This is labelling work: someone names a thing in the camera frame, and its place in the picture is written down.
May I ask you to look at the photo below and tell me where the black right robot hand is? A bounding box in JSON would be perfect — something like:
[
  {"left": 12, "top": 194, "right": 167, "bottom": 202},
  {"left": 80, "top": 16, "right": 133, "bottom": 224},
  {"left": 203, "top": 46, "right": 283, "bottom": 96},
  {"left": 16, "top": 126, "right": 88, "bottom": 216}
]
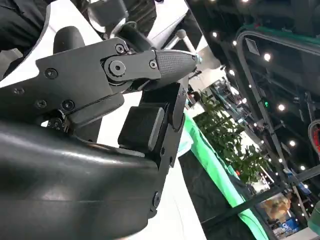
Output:
[{"left": 0, "top": 24, "right": 198, "bottom": 240}]

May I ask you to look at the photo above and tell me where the green leafy plant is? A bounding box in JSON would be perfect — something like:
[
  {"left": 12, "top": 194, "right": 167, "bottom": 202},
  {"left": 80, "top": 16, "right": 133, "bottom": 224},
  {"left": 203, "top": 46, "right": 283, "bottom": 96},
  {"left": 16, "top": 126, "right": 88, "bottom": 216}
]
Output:
[{"left": 194, "top": 90, "right": 272, "bottom": 185}]

